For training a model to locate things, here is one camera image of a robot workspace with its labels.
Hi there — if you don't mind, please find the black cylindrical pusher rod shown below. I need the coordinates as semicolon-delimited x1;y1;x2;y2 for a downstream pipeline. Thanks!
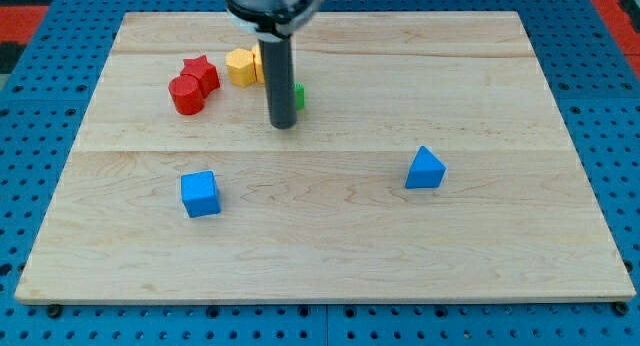
259;38;297;129

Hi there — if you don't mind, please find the blue triangle block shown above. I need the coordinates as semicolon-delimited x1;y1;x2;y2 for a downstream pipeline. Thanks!
405;146;447;189

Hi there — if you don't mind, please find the green star block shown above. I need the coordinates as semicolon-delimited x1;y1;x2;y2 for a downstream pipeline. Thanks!
294;83;305;110

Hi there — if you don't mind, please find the red star block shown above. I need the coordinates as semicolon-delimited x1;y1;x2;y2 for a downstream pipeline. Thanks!
181;55;221;98

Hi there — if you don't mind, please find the yellow block behind rod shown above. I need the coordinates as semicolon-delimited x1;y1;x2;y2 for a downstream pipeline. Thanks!
251;44;265;84

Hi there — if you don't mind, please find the yellow pentagon block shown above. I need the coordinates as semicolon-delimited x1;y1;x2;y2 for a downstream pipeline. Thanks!
225;48;257;87

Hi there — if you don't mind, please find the red cylinder block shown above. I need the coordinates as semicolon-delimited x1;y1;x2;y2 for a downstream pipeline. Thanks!
168;75;205;116

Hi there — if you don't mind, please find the blue cube block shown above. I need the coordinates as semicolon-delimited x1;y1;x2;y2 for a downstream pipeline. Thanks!
180;170;221;218

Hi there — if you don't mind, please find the light wooden board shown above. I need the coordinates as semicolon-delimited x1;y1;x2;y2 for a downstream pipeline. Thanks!
15;11;636;305

